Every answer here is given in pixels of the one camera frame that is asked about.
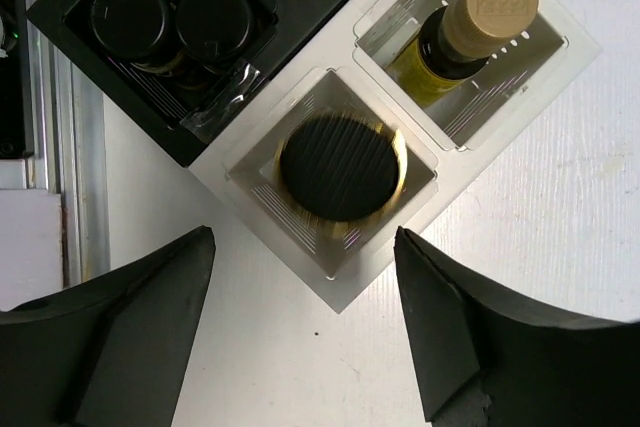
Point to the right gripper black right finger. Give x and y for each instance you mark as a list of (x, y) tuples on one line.
[(486, 355)]

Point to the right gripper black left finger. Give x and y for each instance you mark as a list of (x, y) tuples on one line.
[(112, 351)]

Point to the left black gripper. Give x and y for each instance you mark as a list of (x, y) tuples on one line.
[(17, 130)]

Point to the black cap spice jar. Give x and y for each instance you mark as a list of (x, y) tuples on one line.
[(215, 32), (131, 30)]

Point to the black cap spice jar front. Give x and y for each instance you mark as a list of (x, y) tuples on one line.
[(215, 32)]

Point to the yellow band spice bottle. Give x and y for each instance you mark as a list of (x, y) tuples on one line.
[(339, 171)]

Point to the yellow label brown bottle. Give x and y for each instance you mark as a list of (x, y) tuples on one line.
[(455, 42)]

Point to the black organizer box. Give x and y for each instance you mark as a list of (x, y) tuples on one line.
[(179, 102)]

